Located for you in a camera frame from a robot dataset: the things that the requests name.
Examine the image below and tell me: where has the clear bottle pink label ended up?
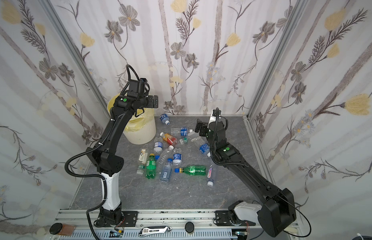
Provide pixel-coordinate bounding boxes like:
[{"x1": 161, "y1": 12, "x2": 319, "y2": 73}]
[{"x1": 207, "y1": 165, "x2": 216, "y2": 187}]

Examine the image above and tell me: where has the green soda bottle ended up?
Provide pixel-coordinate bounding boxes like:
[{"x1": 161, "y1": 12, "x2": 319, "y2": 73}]
[
  {"x1": 146, "y1": 154, "x2": 157, "y2": 179},
  {"x1": 175, "y1": 165, "x2": 207, "y2": 176}
]

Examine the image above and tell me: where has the small clear green label bottle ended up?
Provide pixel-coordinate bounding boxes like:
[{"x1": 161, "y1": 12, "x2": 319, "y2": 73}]
[{"x1": 136, "y1": 164, "x2": 145, "y2": 175}]

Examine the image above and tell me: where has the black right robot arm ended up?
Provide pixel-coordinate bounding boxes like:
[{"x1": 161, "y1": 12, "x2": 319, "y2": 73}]
[{"x1": 195, "y1": 108, "x2": 297, "y2": 237}]

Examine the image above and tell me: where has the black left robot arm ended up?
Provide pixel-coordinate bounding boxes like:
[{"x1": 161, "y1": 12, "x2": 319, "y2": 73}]
[{"x1": 64, "y1": 65, "x2": 159, "y2": 228}]

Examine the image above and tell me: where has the white bin with yellow liner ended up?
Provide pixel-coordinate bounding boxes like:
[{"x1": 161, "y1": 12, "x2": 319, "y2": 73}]
[{"x1": 105, "y1": 94, "x2": 157, "y2": 145}]

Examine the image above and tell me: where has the blue label bottle right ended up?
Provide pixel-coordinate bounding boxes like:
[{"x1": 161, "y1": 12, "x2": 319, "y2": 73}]
[{"x1": 192, "y1": 136, "x2": 211, "y2": 158}]

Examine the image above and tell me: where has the clear bottle blue label top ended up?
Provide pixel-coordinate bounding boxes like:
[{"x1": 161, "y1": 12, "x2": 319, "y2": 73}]
[{"x1": 171, "y1": 127, "x2": 193, "y2": 137}]

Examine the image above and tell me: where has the red orange tea bottle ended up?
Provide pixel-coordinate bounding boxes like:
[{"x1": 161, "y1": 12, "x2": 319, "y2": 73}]
[{"x1": 160, "y1": 132, "x2": 178, "y2": 146}]

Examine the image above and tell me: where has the small blue label water bottle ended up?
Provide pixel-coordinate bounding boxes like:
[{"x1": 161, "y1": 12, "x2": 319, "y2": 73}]
[{"x1": 173, "y1": 148, "x2": 182, "y2": 167}]

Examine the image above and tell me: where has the blue label bottle centre left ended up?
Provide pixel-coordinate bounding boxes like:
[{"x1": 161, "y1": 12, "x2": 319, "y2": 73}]
[{"x1": 153, "y1": 137, "x2": 163, "y2": 156}]

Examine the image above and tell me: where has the clear bottle blue cap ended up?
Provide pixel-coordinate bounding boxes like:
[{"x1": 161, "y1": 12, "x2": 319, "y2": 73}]
[{"x1": 160, "y1": 158, "x2": 173, "y2": 183}]

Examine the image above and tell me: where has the black round knob centre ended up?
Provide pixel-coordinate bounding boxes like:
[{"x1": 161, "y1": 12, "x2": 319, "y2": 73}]
[{"x1": 185, "y1": 222, "x2": 195, "y2": 234}]

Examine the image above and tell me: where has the black round knob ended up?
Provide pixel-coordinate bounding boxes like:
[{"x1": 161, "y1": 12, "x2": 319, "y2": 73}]
[
  {"x1": 49, "y1": 223, "x2": 63, "y2": 235},
  {"x1": 185, "y1": 222, "x2": 195, "y2": 234}
]

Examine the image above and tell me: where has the silver adjustable wrench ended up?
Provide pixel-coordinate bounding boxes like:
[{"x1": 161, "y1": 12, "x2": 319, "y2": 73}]
[{"x1": 139, "y1": 226, "x2": 172, "y2": 238}]

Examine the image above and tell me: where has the black round knob left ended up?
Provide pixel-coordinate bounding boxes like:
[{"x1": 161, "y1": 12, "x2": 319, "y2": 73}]
[{"x1": 49, "y1": 223, "x2": 63, "y2": 235}]

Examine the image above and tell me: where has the blue label bottle by wall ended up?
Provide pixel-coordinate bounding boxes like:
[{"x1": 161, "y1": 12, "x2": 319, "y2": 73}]
[{"x1": 157, "y1": 109, "x2": 171, "y2": 125}]

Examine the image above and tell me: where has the aluminium mounting rail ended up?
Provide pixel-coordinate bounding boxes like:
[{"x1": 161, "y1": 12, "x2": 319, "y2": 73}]
[{"x1": 50, "y1": 209, "x2": 298, "y2": 240}]

